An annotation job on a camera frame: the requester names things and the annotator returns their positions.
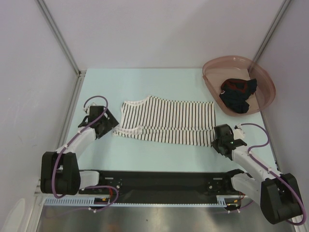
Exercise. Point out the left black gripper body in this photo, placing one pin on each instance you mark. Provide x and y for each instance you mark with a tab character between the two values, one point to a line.
107	124

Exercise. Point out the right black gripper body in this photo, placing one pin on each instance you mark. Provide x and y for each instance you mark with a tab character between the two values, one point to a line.
216	144

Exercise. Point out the black white striped tank top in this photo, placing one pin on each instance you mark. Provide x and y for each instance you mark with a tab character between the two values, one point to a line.
168	121

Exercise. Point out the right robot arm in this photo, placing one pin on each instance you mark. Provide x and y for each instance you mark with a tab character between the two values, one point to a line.
276	193

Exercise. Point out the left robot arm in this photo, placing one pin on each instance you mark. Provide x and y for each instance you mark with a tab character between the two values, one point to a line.
60	173

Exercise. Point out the dark navy red tank top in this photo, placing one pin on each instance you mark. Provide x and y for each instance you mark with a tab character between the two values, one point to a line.
235	93

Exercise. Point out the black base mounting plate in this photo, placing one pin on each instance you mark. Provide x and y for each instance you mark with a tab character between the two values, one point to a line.
166	187

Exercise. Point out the brown translucent plastic basin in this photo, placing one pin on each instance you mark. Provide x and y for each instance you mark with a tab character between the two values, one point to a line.
217	70

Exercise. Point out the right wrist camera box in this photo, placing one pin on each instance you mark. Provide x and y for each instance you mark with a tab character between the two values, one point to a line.
238	132

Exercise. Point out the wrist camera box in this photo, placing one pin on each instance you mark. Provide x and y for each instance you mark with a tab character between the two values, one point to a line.
87	108
238	132

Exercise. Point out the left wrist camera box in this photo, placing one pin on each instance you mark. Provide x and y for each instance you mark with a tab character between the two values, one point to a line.
87	108

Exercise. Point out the left aluminium frame post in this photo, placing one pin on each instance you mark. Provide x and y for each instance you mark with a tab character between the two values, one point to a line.
58	35

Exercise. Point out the aluminium frame post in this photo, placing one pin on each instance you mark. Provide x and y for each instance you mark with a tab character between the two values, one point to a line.
58	35
284	7

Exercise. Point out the right slotted cable duct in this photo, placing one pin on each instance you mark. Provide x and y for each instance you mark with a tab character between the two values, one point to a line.
230	200

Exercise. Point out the slotted cable duct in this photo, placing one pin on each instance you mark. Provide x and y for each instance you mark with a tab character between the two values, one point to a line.
230	200
78	201

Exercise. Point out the left slotted cable duct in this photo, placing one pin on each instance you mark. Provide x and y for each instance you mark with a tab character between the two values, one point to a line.
78	201

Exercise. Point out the right aluminium frame post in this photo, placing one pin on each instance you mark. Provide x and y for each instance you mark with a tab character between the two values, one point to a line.
284	7

